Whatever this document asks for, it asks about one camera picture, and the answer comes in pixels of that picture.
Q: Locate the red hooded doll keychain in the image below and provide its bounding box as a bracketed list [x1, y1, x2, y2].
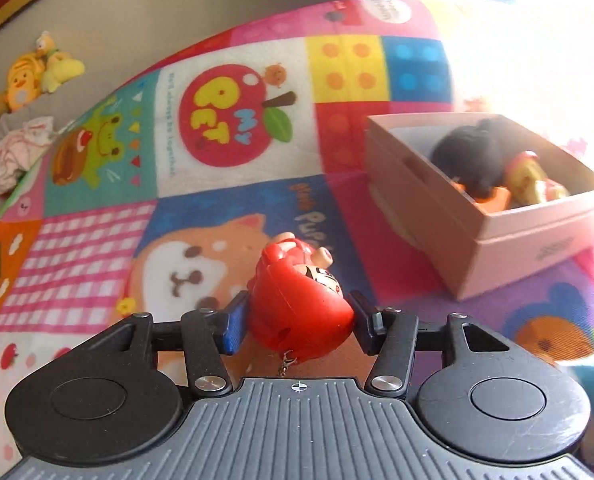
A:
[243, 232, 355, 377]

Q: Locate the orange plastic toy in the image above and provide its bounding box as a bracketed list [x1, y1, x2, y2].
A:
[451, 181, 512, 214]

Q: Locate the black plush toy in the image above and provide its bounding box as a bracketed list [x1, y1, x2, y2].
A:
[429, 119, 528, 200]

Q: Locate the pink yellow cupcake toy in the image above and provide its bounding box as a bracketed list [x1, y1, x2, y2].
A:
[504, 151, 569, 206]

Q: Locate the colourful cartoon play mat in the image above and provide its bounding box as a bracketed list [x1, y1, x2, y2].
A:
[0, 0, 594, 479]

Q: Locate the pink cardboard box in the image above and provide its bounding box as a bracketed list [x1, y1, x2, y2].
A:
[365, 113, 594, 300]

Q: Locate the white pink crumpled cloth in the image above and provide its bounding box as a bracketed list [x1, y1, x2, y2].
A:
[0, 116, 58, 202]

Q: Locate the yellow dog plush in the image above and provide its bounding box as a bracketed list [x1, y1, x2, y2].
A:
[36, 32, 86, 93]

